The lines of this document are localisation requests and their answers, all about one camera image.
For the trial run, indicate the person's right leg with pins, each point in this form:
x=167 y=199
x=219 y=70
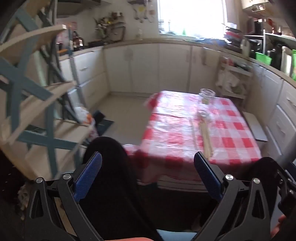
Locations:
x=263 y=166

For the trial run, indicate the bright kitchen window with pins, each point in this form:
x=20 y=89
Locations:
x=192 y=16

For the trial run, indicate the brown glass bottle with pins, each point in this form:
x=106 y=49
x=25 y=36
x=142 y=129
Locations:
x=78 y=40

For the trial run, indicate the white wooden bench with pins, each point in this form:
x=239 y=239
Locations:
x=255 y=126

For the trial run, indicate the bundle of wooden chopsticks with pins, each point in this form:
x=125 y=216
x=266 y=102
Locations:
x=206 y=139

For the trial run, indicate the cream kitchen base cabinets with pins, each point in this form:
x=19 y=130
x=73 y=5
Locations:
x=143 y=64

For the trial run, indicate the black coffee machine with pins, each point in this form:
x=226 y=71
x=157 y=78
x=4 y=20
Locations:
x=275 y=56

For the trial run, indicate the white plastic bag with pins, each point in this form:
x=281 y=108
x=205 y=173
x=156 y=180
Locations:
x=227 y=80

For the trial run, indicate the person's left leg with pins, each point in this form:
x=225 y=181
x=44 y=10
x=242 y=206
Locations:
x=108 y=185

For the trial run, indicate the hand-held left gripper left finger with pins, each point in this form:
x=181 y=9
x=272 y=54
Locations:
x=89 y=176

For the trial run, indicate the white trolley cart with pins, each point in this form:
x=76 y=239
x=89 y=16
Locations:
x=233 y=69

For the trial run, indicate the person's right hand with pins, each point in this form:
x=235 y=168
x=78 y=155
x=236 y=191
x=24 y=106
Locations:
x=276 y=231

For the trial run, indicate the wooden rack with blue frame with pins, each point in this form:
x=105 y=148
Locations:
x=27 y=92

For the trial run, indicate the red checkered tablecloth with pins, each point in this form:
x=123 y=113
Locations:
x=175 y=139

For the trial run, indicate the green plastic basket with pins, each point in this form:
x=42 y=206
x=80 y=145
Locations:
x=263 y=58

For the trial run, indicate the plastic bag with oranges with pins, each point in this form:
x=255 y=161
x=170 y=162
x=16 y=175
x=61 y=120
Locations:
x=84 y=117

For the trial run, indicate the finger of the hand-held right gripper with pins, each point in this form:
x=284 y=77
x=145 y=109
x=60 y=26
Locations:
x=285 y=190

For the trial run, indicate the person's leg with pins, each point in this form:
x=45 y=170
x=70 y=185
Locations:
x=108 y=185
x=263 y=166

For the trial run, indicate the clear glass jar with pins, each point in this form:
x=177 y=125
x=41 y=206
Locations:
x=207 y=103

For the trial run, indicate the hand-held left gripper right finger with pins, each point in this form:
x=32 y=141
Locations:
x=208 y=178

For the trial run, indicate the dried plant arrangement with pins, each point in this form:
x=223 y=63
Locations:
x=108 y=27

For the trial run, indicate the dark floor mat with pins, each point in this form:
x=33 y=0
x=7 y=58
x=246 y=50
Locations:
x=103 y=124

